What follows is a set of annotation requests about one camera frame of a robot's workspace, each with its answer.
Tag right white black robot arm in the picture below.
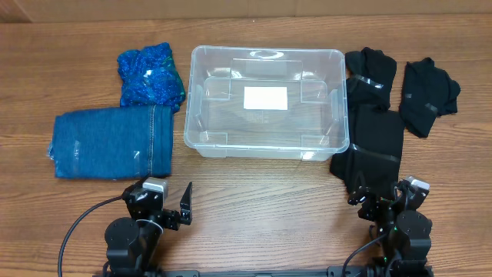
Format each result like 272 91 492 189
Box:
340 180 433 276

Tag blue denim jeans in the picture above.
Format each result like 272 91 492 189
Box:
49 105 174 179

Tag white label in bin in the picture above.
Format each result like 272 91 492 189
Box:
243 87 288 111

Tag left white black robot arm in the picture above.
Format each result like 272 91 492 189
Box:
103 177 192 276

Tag small black garment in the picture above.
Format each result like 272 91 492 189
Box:
399 57 460 138

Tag clear plastic storage bin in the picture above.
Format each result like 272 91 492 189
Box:
184 45 349 162

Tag large black garment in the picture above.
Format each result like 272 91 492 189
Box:
330 47 404 199

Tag blue sparkly garment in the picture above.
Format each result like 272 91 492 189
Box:
117 42 186 113

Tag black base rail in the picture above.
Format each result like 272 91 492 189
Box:
91 265 435 277

